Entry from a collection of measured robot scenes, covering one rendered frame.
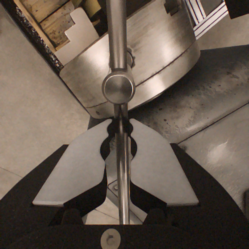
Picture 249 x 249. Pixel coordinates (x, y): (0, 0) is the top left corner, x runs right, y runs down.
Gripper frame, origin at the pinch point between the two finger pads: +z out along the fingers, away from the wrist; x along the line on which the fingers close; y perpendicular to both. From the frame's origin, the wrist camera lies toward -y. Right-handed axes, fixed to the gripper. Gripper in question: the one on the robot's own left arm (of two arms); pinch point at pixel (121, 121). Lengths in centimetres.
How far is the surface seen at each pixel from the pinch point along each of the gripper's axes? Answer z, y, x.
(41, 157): 113, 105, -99
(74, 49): 24.7, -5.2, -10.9
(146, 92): 13.3, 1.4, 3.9
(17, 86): 120, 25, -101
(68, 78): 17.4, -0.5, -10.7
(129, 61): 13.4, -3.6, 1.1
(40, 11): 46, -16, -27
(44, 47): 74, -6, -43
